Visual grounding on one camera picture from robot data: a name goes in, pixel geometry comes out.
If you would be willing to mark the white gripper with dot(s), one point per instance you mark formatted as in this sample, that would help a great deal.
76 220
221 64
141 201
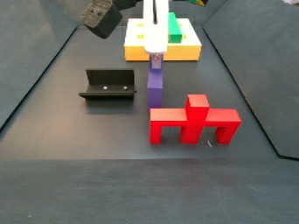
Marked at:
154 30

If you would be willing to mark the purple E-shaped block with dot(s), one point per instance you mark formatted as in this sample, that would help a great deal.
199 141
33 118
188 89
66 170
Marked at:
153 87

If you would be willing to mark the yellow slotted base board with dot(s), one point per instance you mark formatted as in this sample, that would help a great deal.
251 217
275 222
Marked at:
184 51

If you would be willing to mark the green bar block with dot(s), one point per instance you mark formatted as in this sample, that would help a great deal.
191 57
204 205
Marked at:
175 34

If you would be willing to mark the red E-shaped block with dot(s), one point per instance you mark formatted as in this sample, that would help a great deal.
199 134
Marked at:
192 118

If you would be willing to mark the black angled bracket stand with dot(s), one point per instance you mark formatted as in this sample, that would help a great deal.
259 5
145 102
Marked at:
109 83

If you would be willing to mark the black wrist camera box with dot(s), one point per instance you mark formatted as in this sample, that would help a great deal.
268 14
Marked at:
101 17

